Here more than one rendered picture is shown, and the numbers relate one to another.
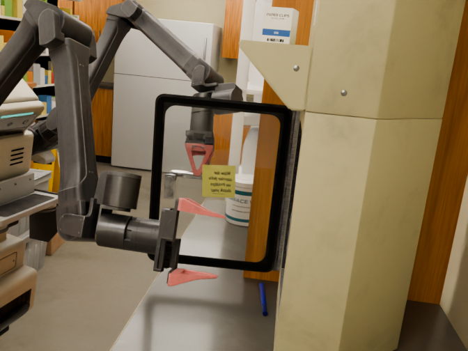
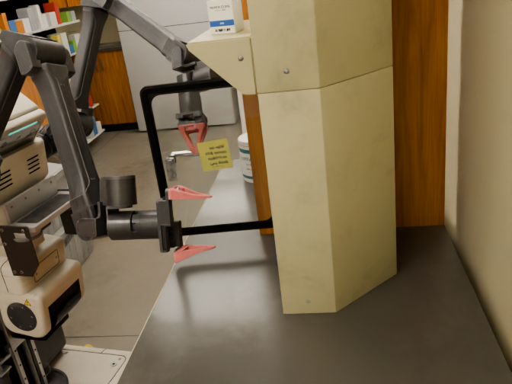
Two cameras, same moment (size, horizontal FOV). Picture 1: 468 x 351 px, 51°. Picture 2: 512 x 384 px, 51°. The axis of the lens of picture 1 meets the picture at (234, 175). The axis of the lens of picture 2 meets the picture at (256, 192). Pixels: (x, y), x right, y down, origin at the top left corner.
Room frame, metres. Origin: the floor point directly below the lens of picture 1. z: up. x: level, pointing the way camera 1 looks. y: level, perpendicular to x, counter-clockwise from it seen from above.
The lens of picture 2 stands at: (-0.18, -0.14, 1.62)
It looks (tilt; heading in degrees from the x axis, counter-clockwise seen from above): 23 degrees down; 4
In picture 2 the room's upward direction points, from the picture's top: 7 degrees counter-clockwise
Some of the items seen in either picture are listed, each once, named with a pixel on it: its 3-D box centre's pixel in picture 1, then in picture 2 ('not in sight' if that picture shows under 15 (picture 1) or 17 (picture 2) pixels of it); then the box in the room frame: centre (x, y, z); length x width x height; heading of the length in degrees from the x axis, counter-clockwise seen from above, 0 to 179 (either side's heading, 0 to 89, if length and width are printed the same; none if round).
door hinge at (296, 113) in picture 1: (286, 193); not in sight; (1.07, -0.12, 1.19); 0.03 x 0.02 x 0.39; 175
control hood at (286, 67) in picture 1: (276, 73); (235, 54); (0.93, -0.06, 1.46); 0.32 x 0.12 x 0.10; 175
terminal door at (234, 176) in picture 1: (216, 186); (214, 159); (1.08, 0.04, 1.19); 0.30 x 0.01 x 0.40; 89
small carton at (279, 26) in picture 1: (280, 26); (225, 15); (0.88, -0.06, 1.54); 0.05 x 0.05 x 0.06; 73
